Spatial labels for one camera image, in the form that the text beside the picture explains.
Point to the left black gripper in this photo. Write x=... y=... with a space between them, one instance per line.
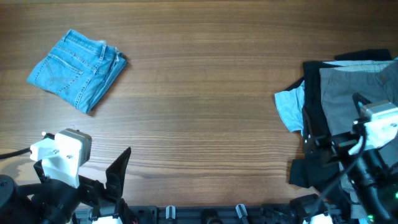
x=97 y=194

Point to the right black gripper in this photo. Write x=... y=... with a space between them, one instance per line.
x=334 y=144

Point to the light blue denim jeans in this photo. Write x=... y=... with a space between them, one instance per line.
x=78 y=70

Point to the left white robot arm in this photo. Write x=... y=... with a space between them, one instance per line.
x=17 y=205

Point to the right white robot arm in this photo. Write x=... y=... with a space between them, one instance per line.
x=373 y=182

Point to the black garment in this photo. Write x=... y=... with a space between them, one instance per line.
x=308 y=172

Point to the light blue shirt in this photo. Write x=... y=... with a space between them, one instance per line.
x=289 y=105

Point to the grey garment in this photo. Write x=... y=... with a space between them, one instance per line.
x=340 y=86

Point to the black mounting rail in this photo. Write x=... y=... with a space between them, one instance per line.
x=274 y=213

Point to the left white rail clip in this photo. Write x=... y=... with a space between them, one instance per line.
x=170 y=212

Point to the white rail clip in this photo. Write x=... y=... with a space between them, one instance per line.
x=241 y=211
x=170 y=212

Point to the right white rail clip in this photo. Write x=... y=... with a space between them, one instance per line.
x=241 y=211

